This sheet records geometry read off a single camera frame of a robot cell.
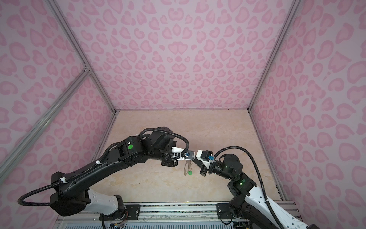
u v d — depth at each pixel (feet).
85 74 2.91
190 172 2.62
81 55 2.82
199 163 1.81
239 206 2.03
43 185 2.17
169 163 1.80
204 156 1.70
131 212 2.41
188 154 1.63
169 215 2.37
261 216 1.62
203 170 1.89
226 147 1.69
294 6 2.27
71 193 1.27
